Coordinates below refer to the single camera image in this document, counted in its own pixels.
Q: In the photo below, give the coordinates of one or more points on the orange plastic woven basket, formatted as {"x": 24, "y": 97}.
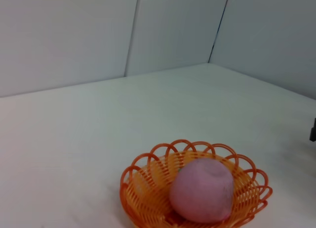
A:
{"x": 148, "y": 186}

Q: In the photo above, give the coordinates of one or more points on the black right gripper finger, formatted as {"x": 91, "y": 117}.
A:
{"x": 313, "y": 133}

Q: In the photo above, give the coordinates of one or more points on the pink peach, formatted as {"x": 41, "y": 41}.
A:
{"x": 202, "y": 191}

